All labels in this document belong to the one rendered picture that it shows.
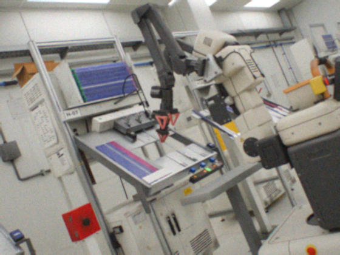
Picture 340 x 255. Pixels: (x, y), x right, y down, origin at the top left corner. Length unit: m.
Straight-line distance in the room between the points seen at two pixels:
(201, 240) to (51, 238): 1.70
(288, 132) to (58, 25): 3.67
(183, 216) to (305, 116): 1.36
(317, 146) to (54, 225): 2.91
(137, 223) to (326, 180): 1.23
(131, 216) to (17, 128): 2.00
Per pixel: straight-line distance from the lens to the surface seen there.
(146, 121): 2.75
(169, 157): 2.45
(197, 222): 2.78
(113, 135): 2.61
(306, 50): 6.81
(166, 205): 2.60
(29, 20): 4.70
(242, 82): 1.91
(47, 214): 3.95
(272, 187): 3.67
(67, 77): 2.65
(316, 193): 1.71
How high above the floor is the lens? 0.88
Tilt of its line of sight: 3 degrees up
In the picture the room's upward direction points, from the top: 23 degrees counter-clockwise
